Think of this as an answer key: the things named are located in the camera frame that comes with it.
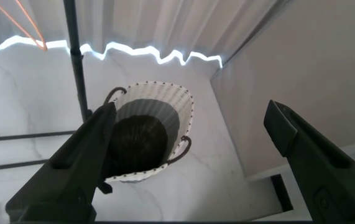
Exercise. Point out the black garment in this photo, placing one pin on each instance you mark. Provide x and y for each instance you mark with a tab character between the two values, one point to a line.
104	188

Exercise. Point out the white curtain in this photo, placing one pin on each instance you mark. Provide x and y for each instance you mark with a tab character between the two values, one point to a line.
164	25

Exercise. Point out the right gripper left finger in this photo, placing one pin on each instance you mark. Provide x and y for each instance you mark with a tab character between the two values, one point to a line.
65	174

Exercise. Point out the pink clothes hanger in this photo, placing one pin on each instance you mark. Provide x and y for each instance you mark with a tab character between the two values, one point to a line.
43	46

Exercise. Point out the black clothes rack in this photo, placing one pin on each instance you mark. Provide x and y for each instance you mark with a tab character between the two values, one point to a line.
76	62

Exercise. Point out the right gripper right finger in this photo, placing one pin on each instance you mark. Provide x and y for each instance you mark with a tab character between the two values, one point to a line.
326	174

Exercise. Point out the white laundry basket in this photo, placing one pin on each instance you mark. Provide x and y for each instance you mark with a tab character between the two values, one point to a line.
177	102

